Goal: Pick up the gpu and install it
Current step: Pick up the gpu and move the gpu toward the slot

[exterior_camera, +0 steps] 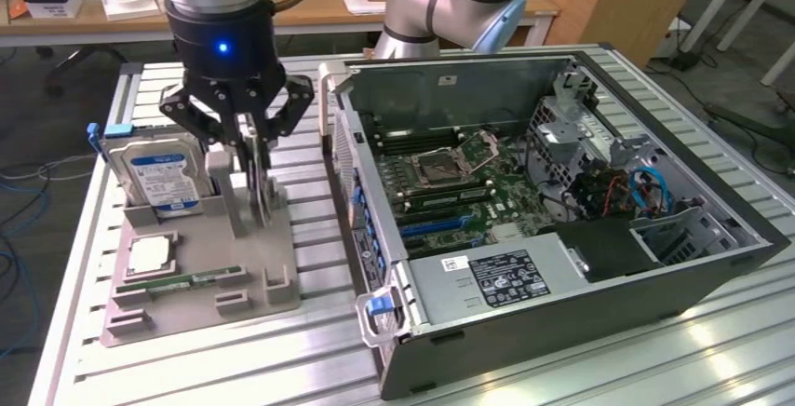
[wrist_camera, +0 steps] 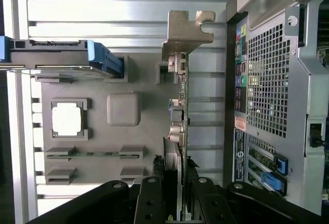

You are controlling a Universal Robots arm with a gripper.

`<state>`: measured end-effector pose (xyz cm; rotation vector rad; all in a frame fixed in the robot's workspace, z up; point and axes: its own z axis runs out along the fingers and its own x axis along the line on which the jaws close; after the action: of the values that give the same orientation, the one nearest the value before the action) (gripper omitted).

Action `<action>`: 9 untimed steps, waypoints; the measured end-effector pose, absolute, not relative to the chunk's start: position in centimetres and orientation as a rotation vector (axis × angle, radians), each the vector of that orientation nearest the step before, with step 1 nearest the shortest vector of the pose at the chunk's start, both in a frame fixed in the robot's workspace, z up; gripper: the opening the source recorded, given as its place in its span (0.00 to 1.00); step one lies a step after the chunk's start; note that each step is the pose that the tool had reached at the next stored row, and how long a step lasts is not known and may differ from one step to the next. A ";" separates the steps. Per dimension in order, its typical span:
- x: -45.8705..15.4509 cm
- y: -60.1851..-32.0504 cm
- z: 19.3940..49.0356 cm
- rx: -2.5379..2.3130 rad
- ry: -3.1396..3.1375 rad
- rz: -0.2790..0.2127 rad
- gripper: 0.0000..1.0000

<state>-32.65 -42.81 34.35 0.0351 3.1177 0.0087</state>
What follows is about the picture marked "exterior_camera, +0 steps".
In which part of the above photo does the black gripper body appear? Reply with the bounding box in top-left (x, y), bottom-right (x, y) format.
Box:
top-left (166, 0), bottom-right (288, 116)

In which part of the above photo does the graphics card with metal bracket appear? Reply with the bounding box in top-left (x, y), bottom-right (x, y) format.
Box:
top-left (238, 113), bottom-right (280, 231)

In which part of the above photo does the white round holder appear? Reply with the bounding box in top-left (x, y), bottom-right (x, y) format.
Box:
top-left (99, 0), bottom-right (162, 22)

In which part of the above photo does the wooden desk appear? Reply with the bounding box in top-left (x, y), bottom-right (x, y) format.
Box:
top-left (0, 0), bottom-right (561, 48)

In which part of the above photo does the black RAM slots bank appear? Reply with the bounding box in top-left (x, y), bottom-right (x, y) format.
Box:
top-left (371, 126), bottom-right (466, 156)

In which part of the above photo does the blue card retainer strip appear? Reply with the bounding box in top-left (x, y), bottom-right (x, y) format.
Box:
top-left (350, 168), bottom-right (378, 244)

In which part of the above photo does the black chair base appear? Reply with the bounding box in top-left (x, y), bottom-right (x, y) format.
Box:
top-left (35, 44), bottom-right (130, 99)

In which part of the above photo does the CPU socket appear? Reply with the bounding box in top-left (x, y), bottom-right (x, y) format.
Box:
top-left (411, 148), bottom-right (466, 192)

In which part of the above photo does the white box with black lid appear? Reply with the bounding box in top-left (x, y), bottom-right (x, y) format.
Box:
top-left (16, 0), bottom-right (84, 20)

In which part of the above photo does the silver CPU chip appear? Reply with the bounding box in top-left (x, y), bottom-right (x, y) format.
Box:
top-left (127, 237), bottom-right (180, 276)

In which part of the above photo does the black RAM stick with label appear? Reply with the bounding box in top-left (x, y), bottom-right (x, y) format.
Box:
top-left (403, 185), bottom-right (494, 208)

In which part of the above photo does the metal socket cover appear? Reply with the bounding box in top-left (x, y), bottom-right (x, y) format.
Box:
top-left (457, 129), bottom-right (506, 170)

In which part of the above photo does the green RAM stick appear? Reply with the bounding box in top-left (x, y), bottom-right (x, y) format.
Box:
top-left (116, 264), bottom-right (244, 294)

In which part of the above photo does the grey parts rack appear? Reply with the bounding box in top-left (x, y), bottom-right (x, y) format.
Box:
top-left (99, 148), bottom-right (306, 349)

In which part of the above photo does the green motherboard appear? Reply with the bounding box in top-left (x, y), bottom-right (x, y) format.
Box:
top-left (370, 126), bottom-right (565, 261)

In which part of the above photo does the blue case release tab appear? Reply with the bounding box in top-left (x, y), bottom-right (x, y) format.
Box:
top-left (366, 296), bottom-right (398, 318)

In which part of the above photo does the metal drive cage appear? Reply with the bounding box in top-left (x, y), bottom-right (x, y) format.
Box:
top-left (526, 93), bottom-right (623, 193)

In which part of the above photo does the grey power supply unit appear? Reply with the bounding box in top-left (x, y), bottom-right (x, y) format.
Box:
top-left (407, 233), bottom-right (590, 327)

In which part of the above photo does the wooden cabinet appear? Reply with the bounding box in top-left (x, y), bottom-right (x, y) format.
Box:
top-left (545, 0), bottom-right (714, 68)

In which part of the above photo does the black plastic cover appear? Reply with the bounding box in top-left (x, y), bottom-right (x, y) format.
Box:
top-left (554, 219), bottom-right (665, 285)

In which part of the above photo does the black power adapter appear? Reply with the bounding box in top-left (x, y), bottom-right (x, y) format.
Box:
top-left (645, 50), bottom-right (702, 73)

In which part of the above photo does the black open PC case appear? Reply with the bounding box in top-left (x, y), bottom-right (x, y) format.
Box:
top-left (316, 49), bottom-right (791, 401)

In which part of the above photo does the grey disk bay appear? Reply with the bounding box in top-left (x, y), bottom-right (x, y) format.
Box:
top-left (629, 205), bottom-right (741, 268)

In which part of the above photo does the black floor stand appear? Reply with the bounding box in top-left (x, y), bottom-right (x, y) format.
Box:
top-left (703, 101), bottom-right (795, 149)

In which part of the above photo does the hard disk with blue bracket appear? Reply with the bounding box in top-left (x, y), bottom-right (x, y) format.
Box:
top-left (86, 119), bottom-right (210, 221)

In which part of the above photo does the white floor cable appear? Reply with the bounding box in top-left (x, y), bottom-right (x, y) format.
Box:
top-left (0, 154), bottom-right (95, 182)

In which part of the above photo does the blue floor cable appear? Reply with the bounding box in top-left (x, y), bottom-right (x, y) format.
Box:
top-left (0, 182), bottom-right (52, 359)

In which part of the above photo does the red wire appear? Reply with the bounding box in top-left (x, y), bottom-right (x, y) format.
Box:
top-left (606, 173), bottom-right (630, 215)

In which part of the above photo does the blue wire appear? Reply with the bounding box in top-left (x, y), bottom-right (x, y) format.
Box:
top-left (627, 167), bottom-right (678, 217)

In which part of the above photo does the white table frame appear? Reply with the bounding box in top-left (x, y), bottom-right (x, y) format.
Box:
top-left (679, 0), bottom-right (795, 87)

